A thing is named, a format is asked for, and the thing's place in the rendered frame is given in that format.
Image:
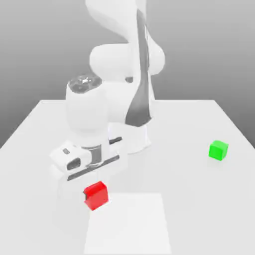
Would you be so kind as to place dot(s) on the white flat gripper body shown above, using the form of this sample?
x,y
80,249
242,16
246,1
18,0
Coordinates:
x,y
79,181

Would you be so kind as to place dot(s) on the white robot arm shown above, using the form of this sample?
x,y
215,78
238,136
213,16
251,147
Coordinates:
x,y
111,59

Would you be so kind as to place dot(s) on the small green cube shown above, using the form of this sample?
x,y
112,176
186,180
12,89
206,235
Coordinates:
x,y
217,150

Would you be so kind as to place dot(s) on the small red cube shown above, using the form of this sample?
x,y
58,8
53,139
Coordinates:
x,y
96,196

